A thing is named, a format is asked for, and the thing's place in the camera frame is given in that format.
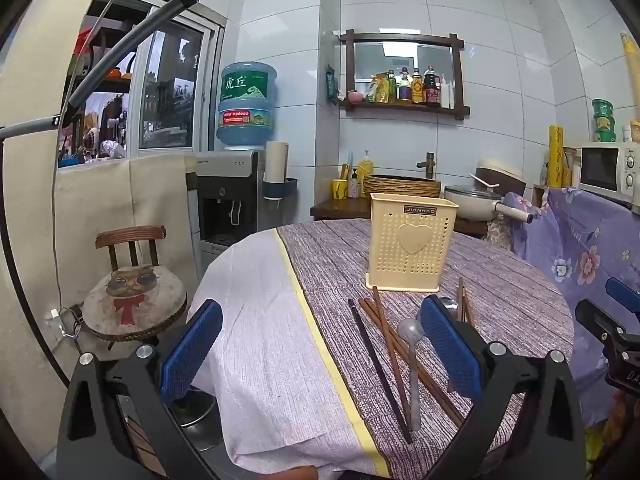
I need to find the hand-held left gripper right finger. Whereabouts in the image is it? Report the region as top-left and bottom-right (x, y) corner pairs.
(419, 296), (587, 480)

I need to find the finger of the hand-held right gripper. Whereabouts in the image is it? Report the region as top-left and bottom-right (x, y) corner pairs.
(605, 276), (640, 313)
(575, 299), (628, 361)

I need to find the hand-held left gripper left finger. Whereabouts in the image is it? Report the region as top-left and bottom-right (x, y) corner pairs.
(56, 299), (224, 480)

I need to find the all-metal spoon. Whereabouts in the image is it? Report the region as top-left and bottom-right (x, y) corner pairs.
(396, 317), (426, 433)

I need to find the black chopstick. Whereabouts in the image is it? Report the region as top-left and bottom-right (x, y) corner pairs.
(348, 299), (415, 445)

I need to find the cream plastic utensil holder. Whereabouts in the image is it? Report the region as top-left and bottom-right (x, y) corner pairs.
(365, 192), (460, 292)

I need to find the purple floral cloth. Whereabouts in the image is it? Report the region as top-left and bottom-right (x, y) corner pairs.
(502, 187), (640, 426)

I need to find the cat print seat cushion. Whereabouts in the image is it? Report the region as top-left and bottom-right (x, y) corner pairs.
(82, 265), (188, 341)

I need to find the white microwave oven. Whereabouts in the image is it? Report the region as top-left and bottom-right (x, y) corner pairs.
(575, 142), (640, 211)

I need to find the brown paisley cloth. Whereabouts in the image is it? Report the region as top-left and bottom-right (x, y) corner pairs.
(487, 215), (516, 251)

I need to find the small wooden rack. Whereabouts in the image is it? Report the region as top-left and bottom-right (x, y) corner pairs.
(532, 147), (578, 208)

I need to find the wooden chair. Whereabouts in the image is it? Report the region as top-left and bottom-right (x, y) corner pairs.
(82, 225), (188, 353)

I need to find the cream saucepan with lid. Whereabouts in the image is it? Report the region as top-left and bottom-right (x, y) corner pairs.
(444, 184), (535, 223)

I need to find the water dispenser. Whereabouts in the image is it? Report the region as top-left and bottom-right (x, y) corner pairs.
(195, 150), (266, 256)

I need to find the yellow printed roll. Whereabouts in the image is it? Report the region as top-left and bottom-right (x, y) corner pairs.
(547, 125), (566, 188)

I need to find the brown and cream rice cooker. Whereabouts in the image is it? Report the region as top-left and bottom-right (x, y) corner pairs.
(469, 158), (526, 198)

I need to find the wicker wash basin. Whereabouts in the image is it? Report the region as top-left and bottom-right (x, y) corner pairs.
(362, 174), (442, 200)

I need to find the dark wooden side table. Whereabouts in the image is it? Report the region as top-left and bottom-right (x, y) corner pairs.
(310, 197), (488, 238)

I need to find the yellow soap pump bottle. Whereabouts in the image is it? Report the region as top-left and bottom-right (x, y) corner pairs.
(356, 150), (375, 188)

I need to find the tall cream roll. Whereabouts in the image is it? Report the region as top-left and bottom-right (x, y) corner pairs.
(620, 32), (640, 126)

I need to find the cluttered wooden display shelf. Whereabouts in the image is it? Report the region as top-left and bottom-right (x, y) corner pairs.
(57, 15), (138, 167)

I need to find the blue water bottle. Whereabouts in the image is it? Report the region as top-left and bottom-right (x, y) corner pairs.
(216, 61), (278, 151)

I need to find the row of condiment bottles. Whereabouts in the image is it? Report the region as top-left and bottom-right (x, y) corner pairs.
(385, 65), (457, 109)

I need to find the sliding glass window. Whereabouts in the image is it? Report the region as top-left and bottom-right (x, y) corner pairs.
(135, 10), (226, 153)

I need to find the yellow green packet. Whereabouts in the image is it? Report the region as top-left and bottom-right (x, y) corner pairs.
(369, 72), (390, 103)

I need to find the wooden framed mirror shelf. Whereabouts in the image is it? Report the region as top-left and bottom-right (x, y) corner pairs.
(337, 29), (472, 121)

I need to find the green hanging packet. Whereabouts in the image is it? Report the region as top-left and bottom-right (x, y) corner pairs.
(325, 64), (341, 106)

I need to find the round metal pedestal base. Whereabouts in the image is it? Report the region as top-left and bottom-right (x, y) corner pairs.
(170, 389), (226, 453)

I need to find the white power strip with cables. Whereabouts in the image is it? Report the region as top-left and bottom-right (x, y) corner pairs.
(50, 305), (86, 341)

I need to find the blue wall holder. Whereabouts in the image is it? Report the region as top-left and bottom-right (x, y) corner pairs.
(262, 176), (298, 201)

